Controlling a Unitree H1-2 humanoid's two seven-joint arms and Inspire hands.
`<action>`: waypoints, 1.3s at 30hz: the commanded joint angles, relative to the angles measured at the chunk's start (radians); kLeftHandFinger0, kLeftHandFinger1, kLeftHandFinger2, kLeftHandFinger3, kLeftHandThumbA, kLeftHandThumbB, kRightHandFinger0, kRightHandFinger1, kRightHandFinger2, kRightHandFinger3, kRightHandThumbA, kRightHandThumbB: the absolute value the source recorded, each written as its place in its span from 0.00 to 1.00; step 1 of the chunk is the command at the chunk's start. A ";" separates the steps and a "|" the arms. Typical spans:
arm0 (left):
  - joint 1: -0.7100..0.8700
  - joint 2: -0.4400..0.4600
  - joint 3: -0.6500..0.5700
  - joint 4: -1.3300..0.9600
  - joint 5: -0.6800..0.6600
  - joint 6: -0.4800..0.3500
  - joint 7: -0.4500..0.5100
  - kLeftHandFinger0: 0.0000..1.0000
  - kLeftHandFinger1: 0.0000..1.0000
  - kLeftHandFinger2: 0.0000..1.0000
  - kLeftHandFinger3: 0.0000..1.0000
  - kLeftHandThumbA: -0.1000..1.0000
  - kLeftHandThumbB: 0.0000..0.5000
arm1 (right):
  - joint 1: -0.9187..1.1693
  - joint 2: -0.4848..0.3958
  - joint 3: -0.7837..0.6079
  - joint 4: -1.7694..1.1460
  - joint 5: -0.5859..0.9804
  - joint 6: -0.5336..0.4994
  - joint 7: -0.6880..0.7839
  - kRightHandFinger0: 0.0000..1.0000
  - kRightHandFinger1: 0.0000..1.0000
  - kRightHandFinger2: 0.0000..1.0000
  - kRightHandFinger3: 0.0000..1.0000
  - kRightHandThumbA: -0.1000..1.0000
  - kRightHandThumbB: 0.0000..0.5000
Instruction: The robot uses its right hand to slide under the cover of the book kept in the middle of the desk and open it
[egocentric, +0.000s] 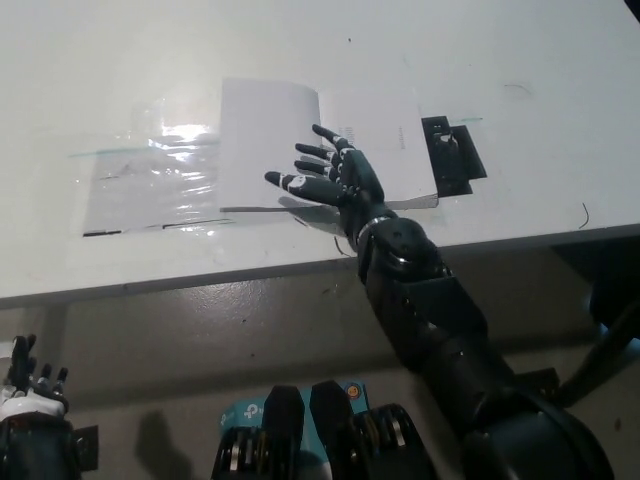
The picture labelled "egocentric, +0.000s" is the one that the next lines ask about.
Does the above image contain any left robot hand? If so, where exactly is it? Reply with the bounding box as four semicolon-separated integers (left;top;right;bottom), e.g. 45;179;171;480
0;333;72;420

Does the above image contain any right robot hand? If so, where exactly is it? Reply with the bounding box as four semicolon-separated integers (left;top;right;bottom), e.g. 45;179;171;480
263;123;400;240

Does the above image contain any white grey paperback book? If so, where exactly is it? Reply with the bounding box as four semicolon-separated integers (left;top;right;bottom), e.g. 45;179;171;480
218;77;440;214

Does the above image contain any clear plastic film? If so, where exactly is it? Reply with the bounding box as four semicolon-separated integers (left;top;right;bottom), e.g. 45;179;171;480
74;97;236;237

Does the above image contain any teal router box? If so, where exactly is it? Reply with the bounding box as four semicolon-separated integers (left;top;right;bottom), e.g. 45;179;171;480
220;381;369;480

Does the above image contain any black block mount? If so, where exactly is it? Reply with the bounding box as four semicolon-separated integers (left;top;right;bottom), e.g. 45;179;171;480
420;115;488;198

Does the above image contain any thick black cable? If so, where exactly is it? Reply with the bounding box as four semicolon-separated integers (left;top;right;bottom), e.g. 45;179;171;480
556;298;640;407

